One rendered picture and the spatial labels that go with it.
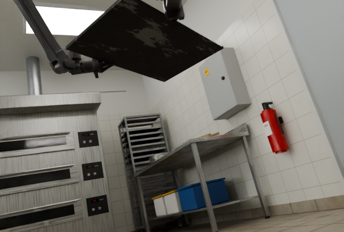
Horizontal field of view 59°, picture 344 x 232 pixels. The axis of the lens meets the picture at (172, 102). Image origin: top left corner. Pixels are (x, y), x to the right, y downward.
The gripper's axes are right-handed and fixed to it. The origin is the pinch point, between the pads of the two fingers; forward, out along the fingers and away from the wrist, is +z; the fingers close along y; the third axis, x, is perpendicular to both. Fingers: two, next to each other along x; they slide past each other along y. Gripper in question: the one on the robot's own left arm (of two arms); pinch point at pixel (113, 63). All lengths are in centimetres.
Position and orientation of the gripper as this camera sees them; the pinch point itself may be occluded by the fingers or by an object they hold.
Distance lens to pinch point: 147.0
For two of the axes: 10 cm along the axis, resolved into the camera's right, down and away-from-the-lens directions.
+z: 9.8, -1.5, 1.2
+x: 0.6, -3.7, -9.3
